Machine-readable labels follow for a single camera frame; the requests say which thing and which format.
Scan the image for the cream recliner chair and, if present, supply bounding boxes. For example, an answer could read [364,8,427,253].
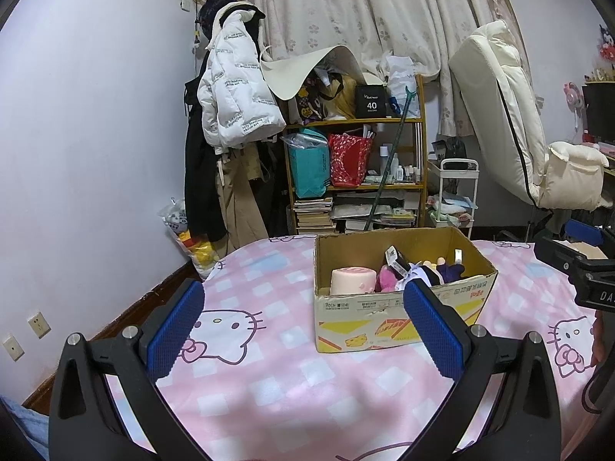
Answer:
[449,20,611,211]

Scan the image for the pile of papers and magazines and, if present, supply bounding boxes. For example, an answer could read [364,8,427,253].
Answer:
[334,192,419,232]

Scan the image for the white plastic bag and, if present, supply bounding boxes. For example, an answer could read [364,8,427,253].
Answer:
[387,55,419,116]

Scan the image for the blue denim trouser leg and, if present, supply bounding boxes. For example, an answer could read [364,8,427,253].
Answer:
[0,396,51,461]

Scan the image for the wooden shelf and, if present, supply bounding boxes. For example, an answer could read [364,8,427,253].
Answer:
[283,74,427,236]

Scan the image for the green pole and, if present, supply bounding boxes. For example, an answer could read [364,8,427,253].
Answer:
[364,85,418,234]

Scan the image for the black coat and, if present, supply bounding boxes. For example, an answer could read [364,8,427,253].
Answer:
[184,50,229,243]

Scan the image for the beige trousers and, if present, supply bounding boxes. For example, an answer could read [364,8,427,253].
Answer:
[216,146,270,253]

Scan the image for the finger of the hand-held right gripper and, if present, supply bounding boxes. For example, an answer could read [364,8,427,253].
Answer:
[566,219,615,250]
[534,236,597,278]

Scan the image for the black box with white print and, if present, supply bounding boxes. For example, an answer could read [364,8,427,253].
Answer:
[354,85,389,118]

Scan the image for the dark wooden bed frame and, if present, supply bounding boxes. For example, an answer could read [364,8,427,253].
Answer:
[23,263,205,406]

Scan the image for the black monitor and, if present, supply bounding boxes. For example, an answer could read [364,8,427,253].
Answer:
[582,81,615,138]

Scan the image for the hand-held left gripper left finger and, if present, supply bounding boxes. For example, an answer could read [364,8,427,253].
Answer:
[48,279,206,461]

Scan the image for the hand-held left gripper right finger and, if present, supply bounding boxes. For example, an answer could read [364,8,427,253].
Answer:
[402,279,560,461]

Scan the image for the white wall socket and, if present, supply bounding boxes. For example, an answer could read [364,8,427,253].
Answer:
[2,335,25,362]
[26,311,51,338]

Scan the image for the plastic bag with yellow toys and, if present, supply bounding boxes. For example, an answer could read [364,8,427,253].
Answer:
[161,198,219,279]

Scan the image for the black hat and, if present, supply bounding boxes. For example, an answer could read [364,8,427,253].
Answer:
[199,0,265,51]

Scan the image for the person's right hand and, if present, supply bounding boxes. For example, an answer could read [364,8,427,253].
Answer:
[591,310,609,368]

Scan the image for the cream curled mat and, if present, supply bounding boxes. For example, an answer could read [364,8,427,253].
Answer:
[259,45,385,99]

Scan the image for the teal bag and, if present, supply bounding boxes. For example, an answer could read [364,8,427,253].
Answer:
[288,127,331,199]

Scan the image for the red patterned bag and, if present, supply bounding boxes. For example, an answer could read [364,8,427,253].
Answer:
[328,132,376,188]

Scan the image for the purple plush doll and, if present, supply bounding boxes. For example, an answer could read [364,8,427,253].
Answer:
[435,262,466,283]

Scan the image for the white puffer jacket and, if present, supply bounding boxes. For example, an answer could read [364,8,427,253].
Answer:
[197,2,285,154]

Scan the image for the row of toiletry bottles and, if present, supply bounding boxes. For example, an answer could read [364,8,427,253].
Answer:
[367,144,424,186]

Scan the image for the pink plush toy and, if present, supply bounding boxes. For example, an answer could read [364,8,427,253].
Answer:
[376,263,409,293]

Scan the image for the peach roll cushion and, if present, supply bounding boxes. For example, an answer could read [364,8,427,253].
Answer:
[329,266,376,297]

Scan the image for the dark patterned tote bag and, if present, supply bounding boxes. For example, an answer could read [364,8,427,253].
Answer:
[295,70,356,123]

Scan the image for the pink cat print blanket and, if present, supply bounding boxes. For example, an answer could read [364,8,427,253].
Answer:
[103,235,615,461]

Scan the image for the floral curtain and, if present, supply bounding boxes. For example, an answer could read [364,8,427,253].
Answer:
[247,0,510,138]

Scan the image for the white trolley cart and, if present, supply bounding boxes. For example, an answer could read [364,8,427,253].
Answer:
[427,158,481,241]

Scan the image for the pink desk fan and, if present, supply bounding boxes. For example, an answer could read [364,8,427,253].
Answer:
[563,81,586,130]

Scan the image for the stack of old books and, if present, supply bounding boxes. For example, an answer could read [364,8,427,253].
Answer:
[293,196,337,237]

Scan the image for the printed cardboard box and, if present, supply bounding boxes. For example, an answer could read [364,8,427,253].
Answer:
[313,227,499,355]

